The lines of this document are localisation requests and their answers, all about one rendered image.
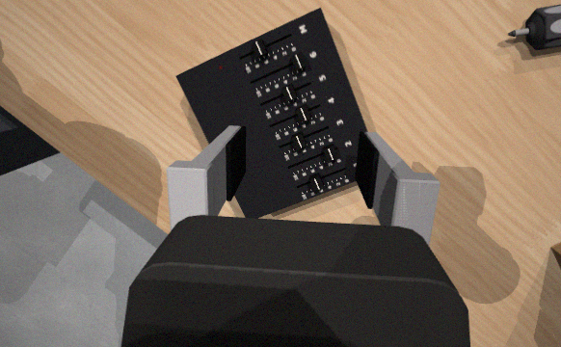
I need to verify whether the black screwdriver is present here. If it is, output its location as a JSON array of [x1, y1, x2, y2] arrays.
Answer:
[[508, 5, 561, 50]]

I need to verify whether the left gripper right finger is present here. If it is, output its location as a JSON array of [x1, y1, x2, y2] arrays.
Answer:
[[355, 132, 441, 246]]

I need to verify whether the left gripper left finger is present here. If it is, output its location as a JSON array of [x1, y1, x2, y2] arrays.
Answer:
[[166, 125, 246, 230]]

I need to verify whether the black lighting desk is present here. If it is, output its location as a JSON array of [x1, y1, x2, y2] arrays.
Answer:
[[176, 8, 368, 218]]

